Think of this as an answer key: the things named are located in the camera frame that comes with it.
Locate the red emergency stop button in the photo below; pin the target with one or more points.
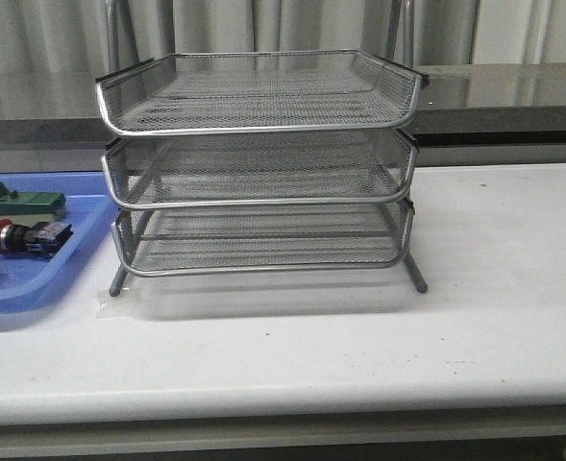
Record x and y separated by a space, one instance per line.
43 239

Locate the white pleated curtain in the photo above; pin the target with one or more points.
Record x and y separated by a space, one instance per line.
71 36

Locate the transparent adhesive tape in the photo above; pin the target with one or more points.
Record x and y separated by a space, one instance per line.
122 305

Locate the blue plastic tray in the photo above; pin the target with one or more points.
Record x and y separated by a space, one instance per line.
31 287

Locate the grey stone counter ledge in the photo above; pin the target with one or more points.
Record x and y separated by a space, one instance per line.
526 100

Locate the green terminal block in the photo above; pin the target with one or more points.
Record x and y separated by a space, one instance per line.
31 207

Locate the silver mesh tray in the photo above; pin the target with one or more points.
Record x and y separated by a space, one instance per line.
299 168
253 92
241 239

